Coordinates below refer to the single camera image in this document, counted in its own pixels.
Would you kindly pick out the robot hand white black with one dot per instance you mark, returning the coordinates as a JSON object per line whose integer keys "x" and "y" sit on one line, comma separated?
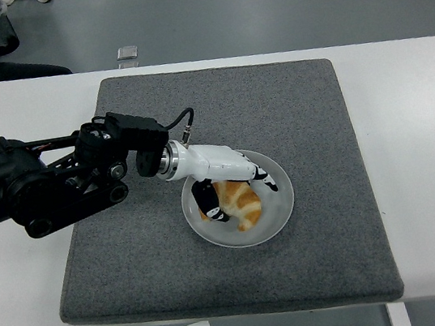
{"x": 217, "y": 161}

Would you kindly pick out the croissant bread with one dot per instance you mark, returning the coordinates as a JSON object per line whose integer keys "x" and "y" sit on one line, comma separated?
{"x": 245, "y": 204}

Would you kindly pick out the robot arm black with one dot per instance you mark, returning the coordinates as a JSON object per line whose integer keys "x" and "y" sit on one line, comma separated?
{"x": 40, "y": 185}

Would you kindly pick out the grey round plate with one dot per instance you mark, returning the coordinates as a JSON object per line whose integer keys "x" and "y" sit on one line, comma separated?
{"x": 279, "y": 219}

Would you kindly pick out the grey felt mat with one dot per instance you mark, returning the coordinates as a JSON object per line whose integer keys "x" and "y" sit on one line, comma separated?
{"x": 233, "y": 103}

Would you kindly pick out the white table leg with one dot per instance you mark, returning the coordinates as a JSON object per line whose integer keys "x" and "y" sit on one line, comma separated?
{"x": 399, "y": 318}

